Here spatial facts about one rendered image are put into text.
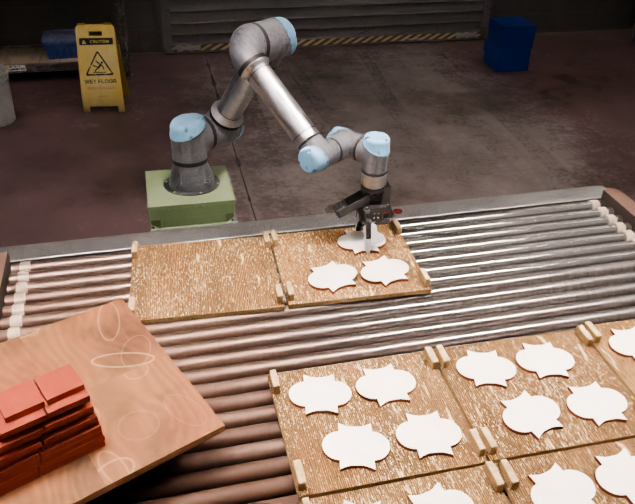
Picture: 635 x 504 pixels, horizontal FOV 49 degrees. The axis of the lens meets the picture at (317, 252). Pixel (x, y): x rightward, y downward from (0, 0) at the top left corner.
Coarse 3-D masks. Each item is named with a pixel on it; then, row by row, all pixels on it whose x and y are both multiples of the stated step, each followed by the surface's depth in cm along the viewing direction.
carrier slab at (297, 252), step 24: (288, 240) 214; (312, 240) 214; (336, 240) 215; (288, 264) 204; (312, 264) 204; (336, 264) 204; (360, 264) 205; (408, 264) 205; (312, 288) 195; (360, 288) 195; (384, 288) 195; (408, 288) 196
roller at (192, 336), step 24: (504, 288) 200; (528, 288) 200; (552, 288) 201; (576, 288) 203; (336, 312) 189; (360, 312) 189; (384, 312) 191; (408, 312) 192; (168, 336) 179; (192, 336) 180; (216, 336) 181
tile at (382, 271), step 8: (384, 256) 207; (368, 264) 203; (376, 264) 203; (384, 264) 203; (392, 264) 203; (400, 264) 203; (368, 272) 200; (376, 272) 200; (384, 272) 200; (392, 272) 200; (400, 272) 200; (368, 280) 197; (376, 280) 197; (384, 280) 197; (392, 280) 197; (400, 280) 198
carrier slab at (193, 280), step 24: (216, 240) 213; (240, 240) 213; (144, 264) 202; (168, 264) 202; (192, 264) 202; (216, 264) 203; (240, 264) 203; (264, 264) 203; (144, 288) 192; (168, 288) 193; (192, 288) 193; (216, 288) 193; (240, 288) 194; (264, 288) 194; (144, 312) 184; (168, 312) 184; (192, 312) 184; (216, 312) 185; (240, 312) 186; (264, 312) 188
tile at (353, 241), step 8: (352, 232) 217; (360, 232) 217; (344, 240) 213; (352, 240) 213; (360, 240) 213; (384, 240) 214; (344, 248) 210; (352, 248) 210; (360, 248) 210; (376, 248) 210
